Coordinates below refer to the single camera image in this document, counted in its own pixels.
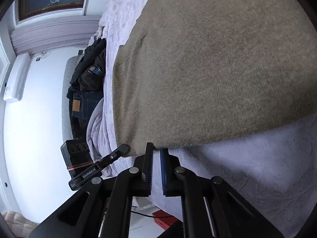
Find grey pleated curtain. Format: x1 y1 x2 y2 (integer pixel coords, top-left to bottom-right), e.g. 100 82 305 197
10 16 100 55

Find lavender fluffy bed blanket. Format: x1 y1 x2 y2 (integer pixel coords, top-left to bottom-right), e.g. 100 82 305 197
87 0 316 237

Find black jacket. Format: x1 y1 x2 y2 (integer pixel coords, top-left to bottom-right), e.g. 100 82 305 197
67 38 106 99

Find olive brown knit sweater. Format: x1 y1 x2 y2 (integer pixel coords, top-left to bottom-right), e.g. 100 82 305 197
112 0 316 154

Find red box on floor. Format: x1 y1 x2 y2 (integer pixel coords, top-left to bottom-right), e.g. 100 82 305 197
152 209 178 230

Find dark blue jeans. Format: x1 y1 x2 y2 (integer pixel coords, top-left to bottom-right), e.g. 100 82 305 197
67 91 104 139

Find white air conditioner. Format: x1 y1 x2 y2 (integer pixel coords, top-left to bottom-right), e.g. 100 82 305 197
3 53 31 103

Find grey quilted headboard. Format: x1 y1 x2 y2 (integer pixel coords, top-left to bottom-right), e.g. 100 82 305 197
61 54 83 142

